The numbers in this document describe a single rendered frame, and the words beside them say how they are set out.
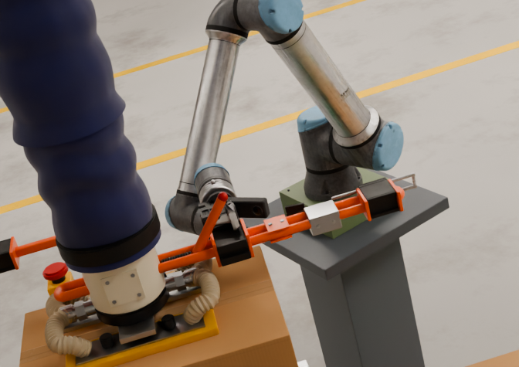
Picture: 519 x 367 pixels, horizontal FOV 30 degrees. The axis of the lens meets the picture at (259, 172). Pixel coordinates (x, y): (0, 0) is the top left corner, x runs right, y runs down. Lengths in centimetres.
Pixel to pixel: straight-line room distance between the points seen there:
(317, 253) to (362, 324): 37
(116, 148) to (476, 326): 211
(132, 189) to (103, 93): 23
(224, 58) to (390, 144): 60
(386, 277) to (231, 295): 107
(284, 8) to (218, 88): 28
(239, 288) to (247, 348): 23
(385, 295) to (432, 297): 75
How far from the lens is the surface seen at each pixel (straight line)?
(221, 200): 212
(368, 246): 295
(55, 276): 268
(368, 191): 220
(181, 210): 257
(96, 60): 192
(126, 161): 201
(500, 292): 396
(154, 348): 213
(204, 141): 256
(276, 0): 248
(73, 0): 190
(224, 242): 215
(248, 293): 223
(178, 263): 216
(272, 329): 209
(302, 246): 302
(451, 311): 389
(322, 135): 296
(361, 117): 280
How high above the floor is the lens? 227
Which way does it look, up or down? 26 degrees down
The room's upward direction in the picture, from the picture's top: 15 degrees counter-clockwise
